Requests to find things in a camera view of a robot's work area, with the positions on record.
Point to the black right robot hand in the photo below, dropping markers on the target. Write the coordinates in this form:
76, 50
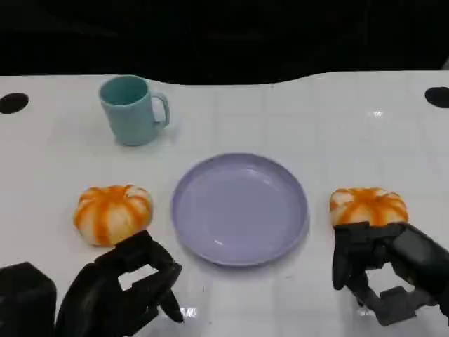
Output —
414, 256

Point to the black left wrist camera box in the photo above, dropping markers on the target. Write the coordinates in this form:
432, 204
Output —
24, 302

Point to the pale green mug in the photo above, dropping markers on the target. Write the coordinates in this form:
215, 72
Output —
128, 119

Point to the black backdrop cloth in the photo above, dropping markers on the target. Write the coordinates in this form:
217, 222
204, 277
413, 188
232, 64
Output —
224, 35

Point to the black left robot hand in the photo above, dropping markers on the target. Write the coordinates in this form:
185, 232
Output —
98, 295

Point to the lilac plate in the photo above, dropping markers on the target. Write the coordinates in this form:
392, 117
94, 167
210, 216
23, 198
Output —
238, 210

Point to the orange white toy bread roll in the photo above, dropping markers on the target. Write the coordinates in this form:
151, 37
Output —
368, 207
112, 214

